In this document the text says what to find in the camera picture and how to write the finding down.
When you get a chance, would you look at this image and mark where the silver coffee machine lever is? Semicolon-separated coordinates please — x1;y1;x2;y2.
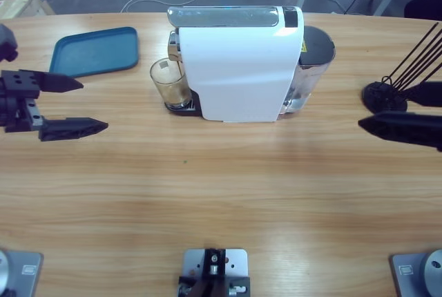
166;6;280;28

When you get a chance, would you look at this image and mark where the clear drinking glass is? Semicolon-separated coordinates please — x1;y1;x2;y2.
148;57;193;111

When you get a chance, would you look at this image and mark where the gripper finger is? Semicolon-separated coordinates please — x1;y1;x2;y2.
402;81;442;108
358;110;442;153

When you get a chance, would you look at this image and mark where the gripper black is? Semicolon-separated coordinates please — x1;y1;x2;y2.
0;68;110;142

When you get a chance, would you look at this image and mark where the coffee machine water tank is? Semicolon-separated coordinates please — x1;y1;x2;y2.
278;24;336;115

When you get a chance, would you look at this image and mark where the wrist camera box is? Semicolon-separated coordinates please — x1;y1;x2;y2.
0;23;19;63

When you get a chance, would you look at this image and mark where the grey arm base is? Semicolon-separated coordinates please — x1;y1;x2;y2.
0;248;45;297
389;248;442;297

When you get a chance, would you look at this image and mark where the black wire capsule holder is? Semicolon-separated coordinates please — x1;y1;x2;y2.
361;22;442;114

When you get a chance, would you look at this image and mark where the white capsule coffee machine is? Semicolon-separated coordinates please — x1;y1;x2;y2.
167;5;305;124

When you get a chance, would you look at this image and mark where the light wooden crate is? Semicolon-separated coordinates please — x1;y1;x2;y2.
0;0;56;20

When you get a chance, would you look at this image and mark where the blue plastic tray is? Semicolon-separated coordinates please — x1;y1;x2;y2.
48;26;141;79

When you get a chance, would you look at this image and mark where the metal grille drip tray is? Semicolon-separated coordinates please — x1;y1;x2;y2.
164;98;201;117

